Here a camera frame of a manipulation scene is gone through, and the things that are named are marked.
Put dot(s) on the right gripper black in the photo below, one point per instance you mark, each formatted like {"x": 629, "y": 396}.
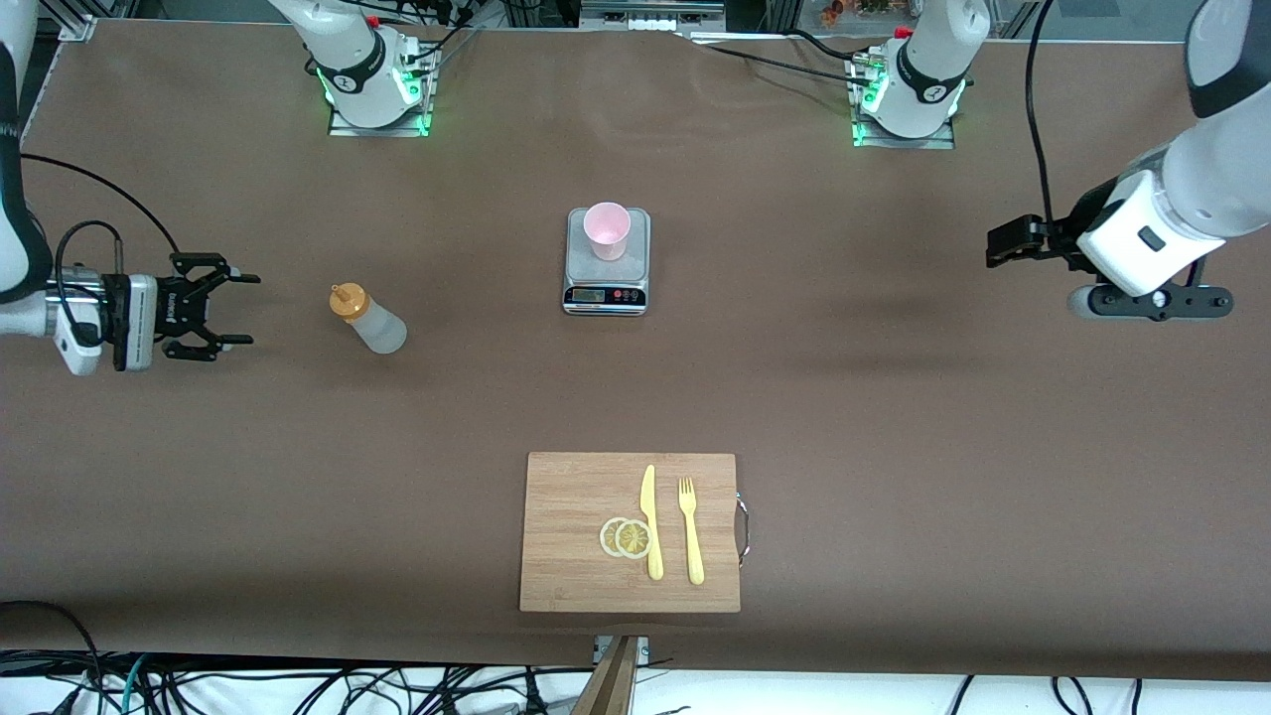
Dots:
{"x": 171, "y": 309}

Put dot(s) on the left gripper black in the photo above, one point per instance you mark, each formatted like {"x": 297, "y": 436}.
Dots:
{"x": 1055, "y": 238}

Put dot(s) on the translucent orange-capped sauce bottle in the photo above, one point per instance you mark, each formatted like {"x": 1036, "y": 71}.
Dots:
{"x": 377, "y": 328}

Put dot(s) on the pink plastic cup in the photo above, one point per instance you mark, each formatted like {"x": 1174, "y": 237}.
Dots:
{"x": 607, "y": 238}

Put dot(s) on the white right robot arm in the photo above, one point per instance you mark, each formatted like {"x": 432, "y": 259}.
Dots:
{"x": 343, "y": 50}

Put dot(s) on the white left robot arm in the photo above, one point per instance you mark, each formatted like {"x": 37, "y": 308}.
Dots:
{"x": 943, "y": 30}

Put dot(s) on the orange flower bunch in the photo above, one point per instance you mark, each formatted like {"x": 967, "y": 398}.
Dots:
{"x": 834, "y": 12}

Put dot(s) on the silver digital kitchen scale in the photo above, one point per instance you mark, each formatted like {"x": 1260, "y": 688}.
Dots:
{"x": 637, "y": 253}

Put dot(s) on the white power strip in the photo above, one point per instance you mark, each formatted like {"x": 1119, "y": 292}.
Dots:
{"x": 645, "y": 23}

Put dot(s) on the wooden cutting board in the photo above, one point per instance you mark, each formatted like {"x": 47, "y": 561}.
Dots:
{"x": 576, "y": 536}

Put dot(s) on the yellow plastic fork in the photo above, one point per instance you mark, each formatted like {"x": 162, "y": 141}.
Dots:
{"x": 694, "y": 556}

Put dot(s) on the lemon slice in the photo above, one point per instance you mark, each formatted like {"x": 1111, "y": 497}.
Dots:
{"x": 633, "y": 539}
{"x": 607, "y": 537}

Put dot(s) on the yellow plastic knife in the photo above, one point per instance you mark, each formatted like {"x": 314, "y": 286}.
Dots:
{"x": 652, "y": 556}

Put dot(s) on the wooden beam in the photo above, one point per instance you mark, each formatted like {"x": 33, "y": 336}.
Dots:
{"x": 611, "y": 690}

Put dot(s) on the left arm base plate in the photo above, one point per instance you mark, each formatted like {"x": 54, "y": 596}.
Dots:
{"x": 904, "y": 143}

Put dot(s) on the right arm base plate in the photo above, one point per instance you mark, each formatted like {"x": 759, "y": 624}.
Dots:
{"x": 377, "y": 131}

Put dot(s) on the aluminium corner bracket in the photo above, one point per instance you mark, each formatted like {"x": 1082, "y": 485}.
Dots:
{"x": 77, "y": 28}

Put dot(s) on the small metal bracket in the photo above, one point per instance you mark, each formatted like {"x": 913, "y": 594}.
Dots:
{"x": 643, "y": 650}

